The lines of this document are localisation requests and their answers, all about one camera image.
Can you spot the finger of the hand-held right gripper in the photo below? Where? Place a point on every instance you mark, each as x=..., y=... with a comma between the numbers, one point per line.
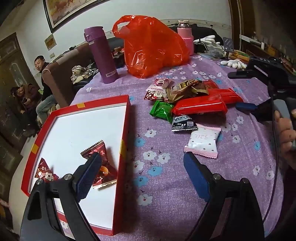
x=241, y=74
x=246, y=106

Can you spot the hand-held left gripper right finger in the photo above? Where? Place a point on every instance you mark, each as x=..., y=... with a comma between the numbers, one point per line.
x=196, y=177

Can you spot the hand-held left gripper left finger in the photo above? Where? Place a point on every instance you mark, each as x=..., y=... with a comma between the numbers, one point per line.
x=89, y=177

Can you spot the dark red candy packet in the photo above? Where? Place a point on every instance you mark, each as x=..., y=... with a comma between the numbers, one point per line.
x=108, y=171

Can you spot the long red snack packet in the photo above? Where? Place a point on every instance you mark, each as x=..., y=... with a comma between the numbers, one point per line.
x=229, y=95

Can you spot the small red snack packet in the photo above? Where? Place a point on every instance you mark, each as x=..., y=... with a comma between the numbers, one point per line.
x=211, y=84

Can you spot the white and pink snack packet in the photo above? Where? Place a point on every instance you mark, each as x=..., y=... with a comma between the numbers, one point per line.
x=203, y=141

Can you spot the small red flower packet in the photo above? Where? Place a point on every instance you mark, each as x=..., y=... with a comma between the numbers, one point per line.
x=45, y=172

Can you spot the large red snack packet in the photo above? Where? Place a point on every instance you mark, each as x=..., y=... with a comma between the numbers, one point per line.
x=198, y=105

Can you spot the red box with white inside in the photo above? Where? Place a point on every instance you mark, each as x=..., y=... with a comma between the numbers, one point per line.
x=76, y=129

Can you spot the black and white snack packet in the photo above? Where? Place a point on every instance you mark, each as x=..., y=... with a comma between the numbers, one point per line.
x=183, y=124

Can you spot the brown snack packet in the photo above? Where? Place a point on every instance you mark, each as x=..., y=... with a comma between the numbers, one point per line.
x=185, y=91

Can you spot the pink bear snack packet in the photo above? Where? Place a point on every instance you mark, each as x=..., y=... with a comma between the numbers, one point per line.
x=160, y=83

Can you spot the person's right hand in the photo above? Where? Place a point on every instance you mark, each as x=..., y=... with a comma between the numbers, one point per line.
x=286, y=136

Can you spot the white glove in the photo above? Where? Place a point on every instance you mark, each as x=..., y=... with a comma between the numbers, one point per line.
x=233, y=63
x=208, y=41

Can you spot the purple floral tablecloth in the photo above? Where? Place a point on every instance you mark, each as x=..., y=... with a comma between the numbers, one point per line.
x=161, y=143

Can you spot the pink bottle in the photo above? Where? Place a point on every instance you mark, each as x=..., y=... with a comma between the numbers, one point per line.
x=186, y=34

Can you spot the green snack packet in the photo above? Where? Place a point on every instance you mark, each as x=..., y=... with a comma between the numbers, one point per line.
x=161, y=110

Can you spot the red and white snack packet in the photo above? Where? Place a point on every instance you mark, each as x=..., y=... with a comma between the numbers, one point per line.
x=154, y=95

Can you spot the orange-red plastic bag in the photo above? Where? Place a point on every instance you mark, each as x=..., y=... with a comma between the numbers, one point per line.
x=152, y=48

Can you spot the brown sofa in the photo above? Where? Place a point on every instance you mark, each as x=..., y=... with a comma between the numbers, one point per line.
x=62, y=76

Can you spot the checked cloth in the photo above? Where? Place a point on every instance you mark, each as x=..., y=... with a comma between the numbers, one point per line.
x=82, y=73

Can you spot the purple thermos bottle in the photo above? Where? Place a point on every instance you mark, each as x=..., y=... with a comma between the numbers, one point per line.
x=101, y=55

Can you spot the dark wooden door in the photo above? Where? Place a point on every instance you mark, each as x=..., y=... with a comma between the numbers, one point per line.
x=11, y=69

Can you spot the small framed wall certificate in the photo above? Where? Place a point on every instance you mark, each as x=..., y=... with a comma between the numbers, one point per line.
x=50, y=41

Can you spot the framed wall painting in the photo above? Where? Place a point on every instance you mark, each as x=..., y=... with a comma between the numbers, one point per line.
x=69, y=10

